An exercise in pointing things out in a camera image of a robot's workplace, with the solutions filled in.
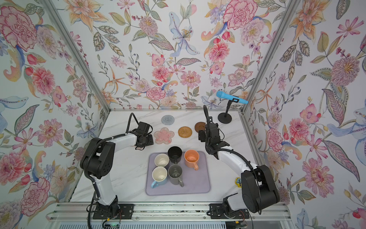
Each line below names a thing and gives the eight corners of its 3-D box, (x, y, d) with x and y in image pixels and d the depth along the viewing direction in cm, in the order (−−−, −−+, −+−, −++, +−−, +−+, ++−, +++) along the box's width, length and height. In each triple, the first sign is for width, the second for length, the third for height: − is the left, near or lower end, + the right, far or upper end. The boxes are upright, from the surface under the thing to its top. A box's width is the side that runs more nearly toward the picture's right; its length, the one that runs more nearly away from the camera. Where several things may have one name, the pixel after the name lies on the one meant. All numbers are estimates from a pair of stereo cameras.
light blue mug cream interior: (153, 190, 82) (150, 185, 74) (155, 172, 88) (153, 166, 81) (167, 190, 82) (166, 185, 74) (168, 172, 88) (167, 166, 81)
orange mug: (184, 172, 88) (184, 167, 82) (184, 155, 95) (184, 149, 89) (199, 172, 88) (200, 167, 82) (197, 155, 96) (198, 149, 89)
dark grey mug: (168, 187, 82) (167, 182, 75) (169, 169, 89) (168, 162, 81) (183, 187, 82) (183, 182, 75) (183, 169, 89) (183, 162, 81)
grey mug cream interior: (154, 165, 92) (152, 159, 85) (161, 157, 95) (160, 150, 89) (164, 172, 89) (162, 166, 83) (171, 163, 93) (170, 157, 86)
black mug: (165, 162, 94) (164, 155, 86) (172, 151, 99) (172, 143, 91) (176, 168, 91) (176, 161, 83) (183, 156, 96) (183, 149, 88)
